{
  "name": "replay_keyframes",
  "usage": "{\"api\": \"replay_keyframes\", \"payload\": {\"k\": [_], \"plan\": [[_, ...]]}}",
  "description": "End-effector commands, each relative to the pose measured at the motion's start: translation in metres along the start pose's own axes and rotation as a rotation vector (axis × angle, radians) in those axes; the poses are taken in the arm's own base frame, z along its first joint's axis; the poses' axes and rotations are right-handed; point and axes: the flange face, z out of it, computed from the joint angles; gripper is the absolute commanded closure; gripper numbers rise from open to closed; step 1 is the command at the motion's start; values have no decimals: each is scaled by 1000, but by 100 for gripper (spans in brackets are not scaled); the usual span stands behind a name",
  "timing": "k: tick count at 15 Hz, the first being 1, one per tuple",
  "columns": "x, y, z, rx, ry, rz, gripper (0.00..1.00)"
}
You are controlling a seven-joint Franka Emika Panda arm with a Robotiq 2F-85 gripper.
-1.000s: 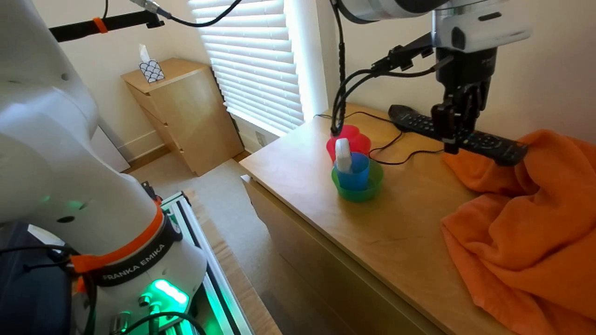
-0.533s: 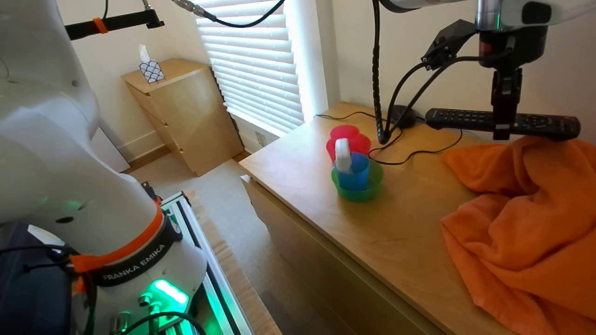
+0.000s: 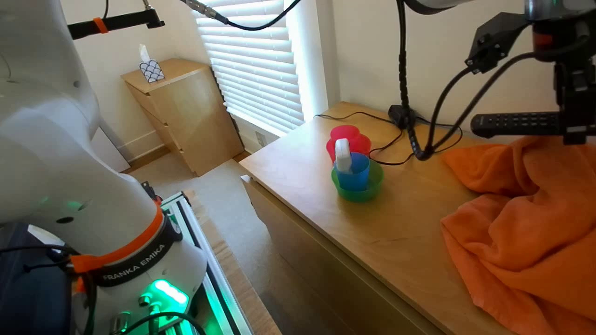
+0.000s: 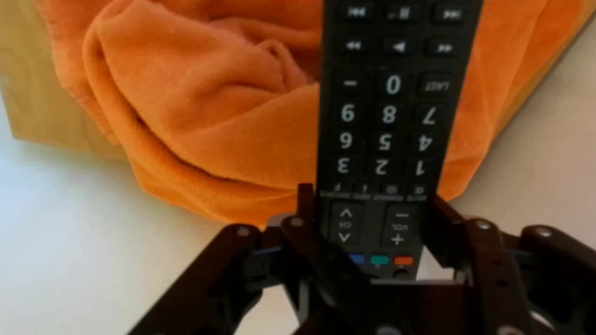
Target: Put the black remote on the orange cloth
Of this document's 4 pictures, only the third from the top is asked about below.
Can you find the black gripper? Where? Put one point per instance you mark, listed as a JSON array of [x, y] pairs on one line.
[[569, 43]]

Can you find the black remote control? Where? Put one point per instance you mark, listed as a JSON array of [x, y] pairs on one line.
[[515, 123]]

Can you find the orange cloth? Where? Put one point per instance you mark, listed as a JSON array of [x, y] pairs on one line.
[[528, 235]]

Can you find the black round device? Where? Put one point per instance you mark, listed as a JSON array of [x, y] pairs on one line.
[[401, 115]]

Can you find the light wooden dresser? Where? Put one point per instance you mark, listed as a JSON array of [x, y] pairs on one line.
[[397, 216]]

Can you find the blue plastic cup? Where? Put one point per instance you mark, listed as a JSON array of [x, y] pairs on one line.
[[360, 175]]

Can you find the red plastic cup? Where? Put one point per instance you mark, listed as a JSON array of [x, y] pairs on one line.
[[347, 132]]

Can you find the green plastic cup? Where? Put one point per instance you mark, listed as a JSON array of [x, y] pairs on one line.
[[358, 194]]

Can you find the small white plastic item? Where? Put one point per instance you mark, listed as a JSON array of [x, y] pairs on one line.
[[343, 155]]

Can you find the white window blinds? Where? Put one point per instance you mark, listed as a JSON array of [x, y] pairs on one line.
[[254, 67]]

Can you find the small wooden cabinet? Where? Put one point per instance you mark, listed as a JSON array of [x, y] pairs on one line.
[[187, 117]]

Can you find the patterned tissue box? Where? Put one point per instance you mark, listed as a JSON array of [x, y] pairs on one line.
[[151, 69]]

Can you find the black rod with orange tape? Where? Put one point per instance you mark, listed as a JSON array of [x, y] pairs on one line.
[[124, 22]]

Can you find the dark blue bag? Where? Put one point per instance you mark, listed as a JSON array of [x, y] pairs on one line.
[[30, 279]]

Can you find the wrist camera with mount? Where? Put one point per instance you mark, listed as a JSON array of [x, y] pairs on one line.
[[496, 39]]

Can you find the robot base frame green light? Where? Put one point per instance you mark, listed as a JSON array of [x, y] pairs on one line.
[[207, 261]]

